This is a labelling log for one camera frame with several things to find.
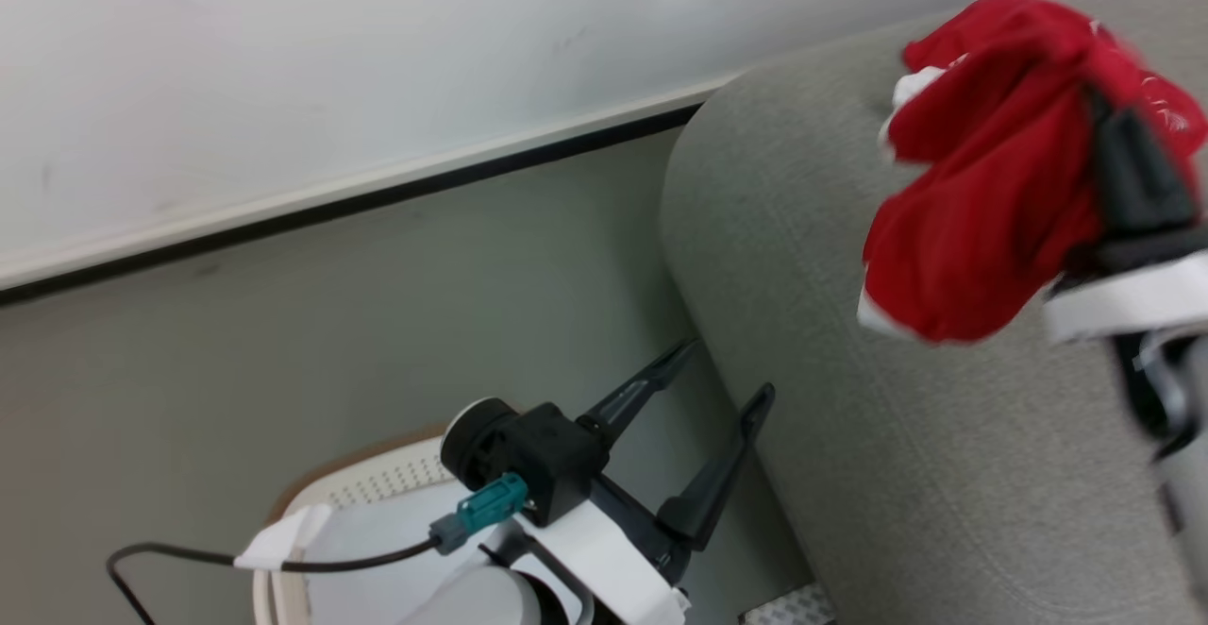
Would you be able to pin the red basketball jersey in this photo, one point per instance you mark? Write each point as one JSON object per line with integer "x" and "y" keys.
{"x": 991, "y": 181}

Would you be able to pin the grey textured metal plate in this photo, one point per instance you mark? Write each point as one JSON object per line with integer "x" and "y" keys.
{"x": 788, "y": 608}

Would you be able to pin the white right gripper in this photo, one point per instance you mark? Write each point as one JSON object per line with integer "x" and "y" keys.
{"x": 1132, "y": 299}

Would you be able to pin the grey fabric sofa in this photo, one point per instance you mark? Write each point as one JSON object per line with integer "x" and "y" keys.
{"x": 897, "y": 464}

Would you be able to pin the white wall baseboard strip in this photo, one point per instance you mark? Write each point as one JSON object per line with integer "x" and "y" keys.
{"x": 377, "y": 186}

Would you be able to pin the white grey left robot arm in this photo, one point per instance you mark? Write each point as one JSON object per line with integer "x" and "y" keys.
{"x": 472, "y": 601}

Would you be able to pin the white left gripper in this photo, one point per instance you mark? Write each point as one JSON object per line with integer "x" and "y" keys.
{"x": 604, "y": 564}

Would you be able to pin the cream plastic laundry basket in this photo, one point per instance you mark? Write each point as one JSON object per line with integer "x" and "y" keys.
{"x": 377, "y": 483}

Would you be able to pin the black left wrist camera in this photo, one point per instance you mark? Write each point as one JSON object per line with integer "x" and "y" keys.
{"x": 538, "y": 455}

